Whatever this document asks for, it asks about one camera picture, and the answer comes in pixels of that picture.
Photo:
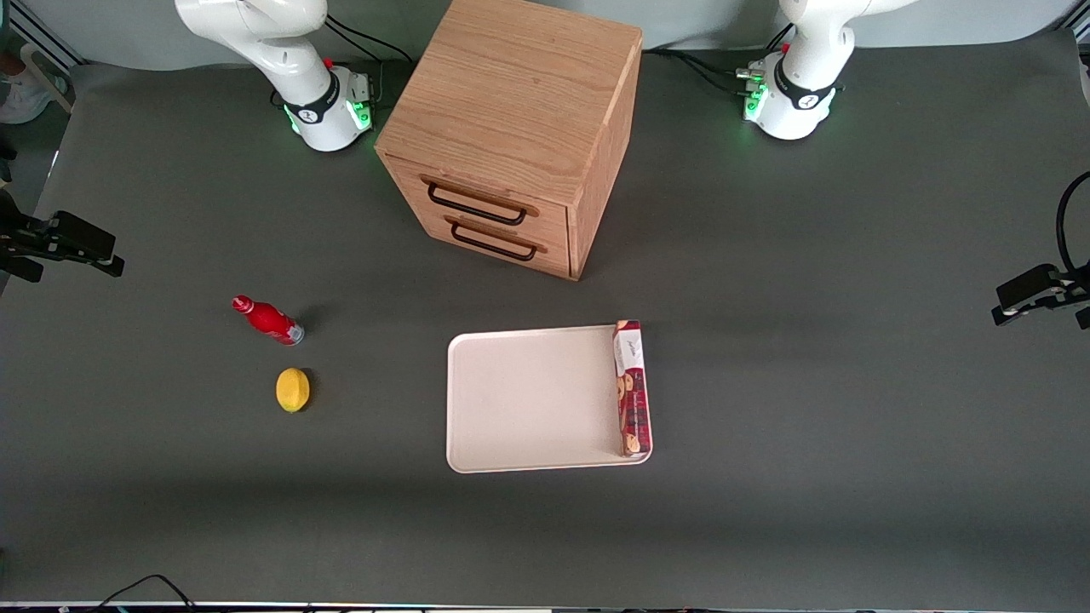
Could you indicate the white sneaker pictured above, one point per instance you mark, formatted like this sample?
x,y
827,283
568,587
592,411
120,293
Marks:
x,y
21,94

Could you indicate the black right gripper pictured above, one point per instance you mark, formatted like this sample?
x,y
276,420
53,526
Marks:
x,y
19,232

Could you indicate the wooden drawer cabinet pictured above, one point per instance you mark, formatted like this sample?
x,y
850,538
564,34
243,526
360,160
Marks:
x,y
511,94

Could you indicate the yellow lemon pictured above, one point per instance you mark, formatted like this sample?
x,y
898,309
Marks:
x,y
292,390

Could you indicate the red coke bottle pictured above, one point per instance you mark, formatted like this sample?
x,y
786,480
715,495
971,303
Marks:
x,y
268,322

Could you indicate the white rectangular tray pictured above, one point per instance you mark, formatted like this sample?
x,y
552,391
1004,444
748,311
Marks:
x,y
528,396

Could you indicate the red cookie box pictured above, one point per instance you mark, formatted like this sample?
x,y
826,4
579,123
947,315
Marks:
x,y
633,400

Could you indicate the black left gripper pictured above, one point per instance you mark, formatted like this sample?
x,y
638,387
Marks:
x,y
1075,293

